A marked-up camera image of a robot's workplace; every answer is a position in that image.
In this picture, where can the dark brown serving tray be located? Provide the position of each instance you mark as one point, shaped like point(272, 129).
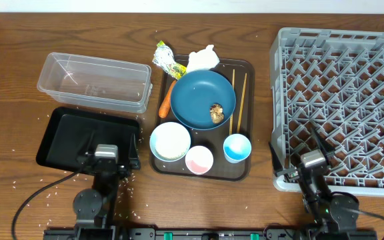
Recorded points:
point(208, 131)

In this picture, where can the orange carrot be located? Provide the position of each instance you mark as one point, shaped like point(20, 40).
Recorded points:
point(166, 104)

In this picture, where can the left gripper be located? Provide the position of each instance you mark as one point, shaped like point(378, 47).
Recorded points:
point(129, 170)

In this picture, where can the blue white cup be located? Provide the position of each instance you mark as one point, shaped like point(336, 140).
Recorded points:
point(236, 148)

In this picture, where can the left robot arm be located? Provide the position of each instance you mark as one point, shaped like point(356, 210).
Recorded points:
point(94, 207)

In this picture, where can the crumpled white napkin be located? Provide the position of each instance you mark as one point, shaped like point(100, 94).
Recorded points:
point(204, 59)

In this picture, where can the yellow silver snack wrapper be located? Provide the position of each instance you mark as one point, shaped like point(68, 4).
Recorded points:
point(164, 58)

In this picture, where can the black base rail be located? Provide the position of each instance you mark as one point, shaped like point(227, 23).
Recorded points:
point(169, 234)

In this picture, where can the light blue rice bowl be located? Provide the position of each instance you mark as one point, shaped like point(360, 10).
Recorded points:
point(170, 141)

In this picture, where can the brown food scrap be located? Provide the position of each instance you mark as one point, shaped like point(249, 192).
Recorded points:
point(216, 113)

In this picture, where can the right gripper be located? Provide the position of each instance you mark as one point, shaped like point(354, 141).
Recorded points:
point(293, 173)

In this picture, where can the wooden chopstick right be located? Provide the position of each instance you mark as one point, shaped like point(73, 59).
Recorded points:
point(242, 103)

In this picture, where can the clear plastic container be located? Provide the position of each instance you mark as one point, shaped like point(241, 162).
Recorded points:
point(96, 82)

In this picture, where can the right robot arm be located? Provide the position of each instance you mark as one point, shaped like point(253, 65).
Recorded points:
point(333, 212)

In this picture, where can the black rectangular tray bin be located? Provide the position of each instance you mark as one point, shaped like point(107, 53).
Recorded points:
point(68, 127)

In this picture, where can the grey dishwasher rack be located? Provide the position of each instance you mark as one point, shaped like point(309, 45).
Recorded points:
point(331, 80)

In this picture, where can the pink white cup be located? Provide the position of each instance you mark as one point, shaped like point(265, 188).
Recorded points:
point(199, 160)

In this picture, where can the blue plate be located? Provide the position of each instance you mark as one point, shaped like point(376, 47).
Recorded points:
point(196, 92)

